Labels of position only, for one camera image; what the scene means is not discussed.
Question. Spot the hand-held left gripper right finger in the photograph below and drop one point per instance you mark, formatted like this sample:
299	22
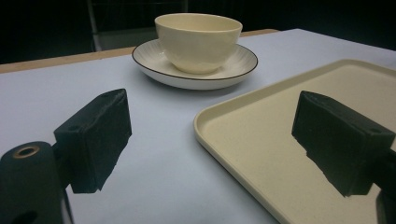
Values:
339	140

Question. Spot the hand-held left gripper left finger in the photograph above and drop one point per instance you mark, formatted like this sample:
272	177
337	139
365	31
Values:
93	143

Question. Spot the beige plastic tray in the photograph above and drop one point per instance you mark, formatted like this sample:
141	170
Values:
267	140

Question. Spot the white plate with dark rim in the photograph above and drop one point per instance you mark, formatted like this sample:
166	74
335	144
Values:
155	62

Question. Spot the cream ceramic bowl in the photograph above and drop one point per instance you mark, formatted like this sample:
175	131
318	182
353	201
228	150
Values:
196	43

